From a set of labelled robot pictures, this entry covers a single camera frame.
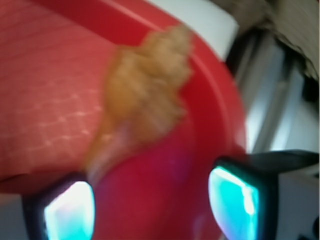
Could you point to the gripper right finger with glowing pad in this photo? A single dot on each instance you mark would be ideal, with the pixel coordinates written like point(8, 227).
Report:
point(243, 199)

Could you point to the tan spiral seashell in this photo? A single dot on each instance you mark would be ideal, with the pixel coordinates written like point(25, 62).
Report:
point(141, 102)

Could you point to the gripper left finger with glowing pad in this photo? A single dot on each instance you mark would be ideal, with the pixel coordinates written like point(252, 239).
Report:
point(64, 209)

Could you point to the red plastic tray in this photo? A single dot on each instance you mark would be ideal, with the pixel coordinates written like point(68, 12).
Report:
point(54, 56)

